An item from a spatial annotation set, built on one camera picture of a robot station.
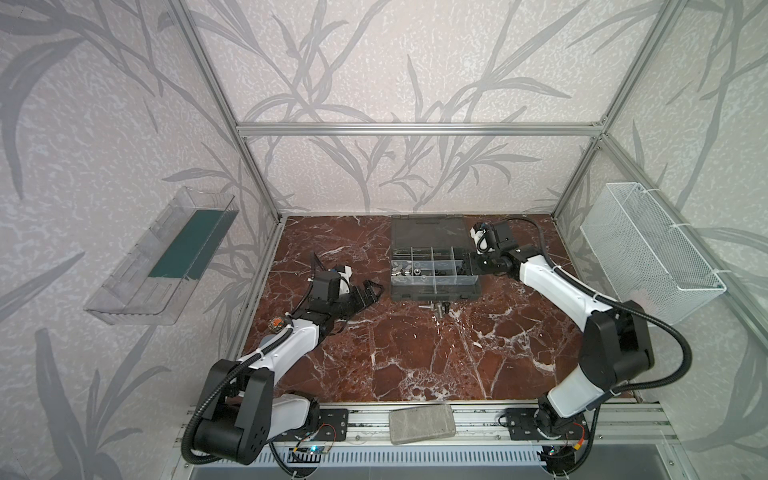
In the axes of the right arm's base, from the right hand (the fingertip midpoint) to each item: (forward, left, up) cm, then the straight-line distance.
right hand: (470, 253), depth 91 cm
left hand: (-10, +28, -1) cm, 30 cm away
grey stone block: (-44, +17, -9) cm, 48 cm away
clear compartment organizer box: (+6, +11, -12) cm, 17 cm away
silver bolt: (-12, +12, -13) cm, 21 cm away
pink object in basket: (-20, -38, +8) cm, 43 cm away
